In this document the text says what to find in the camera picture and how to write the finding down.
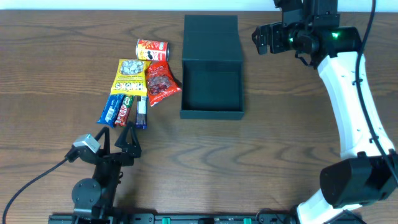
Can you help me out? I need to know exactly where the red KitKat bar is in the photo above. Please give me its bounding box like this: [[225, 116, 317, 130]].
[[114, 95, 135, 126]]

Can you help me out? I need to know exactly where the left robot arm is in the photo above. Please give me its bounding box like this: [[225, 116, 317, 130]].
[[65, 121, 142, 223]]

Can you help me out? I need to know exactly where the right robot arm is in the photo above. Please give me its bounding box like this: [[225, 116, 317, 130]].
[[252, 0, 397, 223]]

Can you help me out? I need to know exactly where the red Pringles can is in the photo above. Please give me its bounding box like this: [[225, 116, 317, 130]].
[[136, 39, 170, 62]]

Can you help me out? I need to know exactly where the dark blue chocolate bar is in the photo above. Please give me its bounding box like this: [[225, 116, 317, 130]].
[[135, 96, 147, 129]]

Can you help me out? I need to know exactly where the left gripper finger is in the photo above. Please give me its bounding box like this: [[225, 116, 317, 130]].
[[114, 121, 140, 152], [95, 127, 110, 154]]

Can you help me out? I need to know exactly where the blue snack bar wrapper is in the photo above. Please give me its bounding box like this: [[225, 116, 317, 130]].
[[96, 94, 124, 128]]

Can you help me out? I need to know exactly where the yellow Hacks candy bag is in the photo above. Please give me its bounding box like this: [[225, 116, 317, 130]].
[[110, 59, 151, 96]]

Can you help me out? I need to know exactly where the red Hacks candy bag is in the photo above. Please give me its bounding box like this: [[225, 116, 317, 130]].
[[146, 62, 182, 106]]

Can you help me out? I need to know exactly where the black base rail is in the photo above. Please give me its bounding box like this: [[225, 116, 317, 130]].
[[48, 213, 298, 224]]

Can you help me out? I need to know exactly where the black gift box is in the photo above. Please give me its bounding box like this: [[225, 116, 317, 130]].
[[180, 15, 244, 120]]

